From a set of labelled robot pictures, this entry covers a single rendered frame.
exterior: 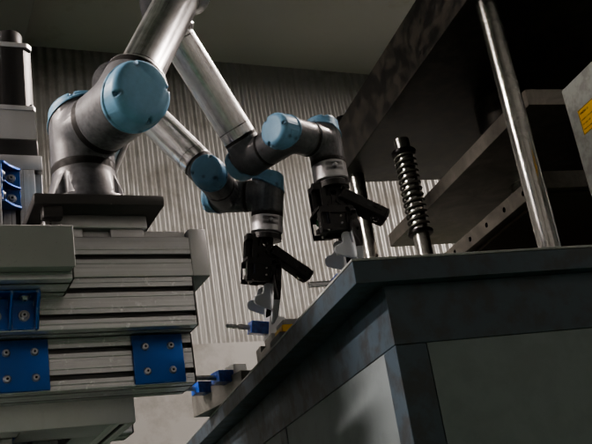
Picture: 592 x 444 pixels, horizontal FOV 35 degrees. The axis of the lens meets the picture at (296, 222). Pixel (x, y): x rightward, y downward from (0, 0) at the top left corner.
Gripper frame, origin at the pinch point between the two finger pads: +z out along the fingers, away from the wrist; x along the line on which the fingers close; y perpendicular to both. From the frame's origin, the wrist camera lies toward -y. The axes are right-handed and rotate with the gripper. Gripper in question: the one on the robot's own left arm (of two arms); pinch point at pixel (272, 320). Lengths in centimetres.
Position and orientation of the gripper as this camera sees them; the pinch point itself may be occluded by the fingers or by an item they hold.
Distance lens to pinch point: 217.4
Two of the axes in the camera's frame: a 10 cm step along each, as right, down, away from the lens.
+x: 2.6, -2.5, -9.3
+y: -9.6, -0.9, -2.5
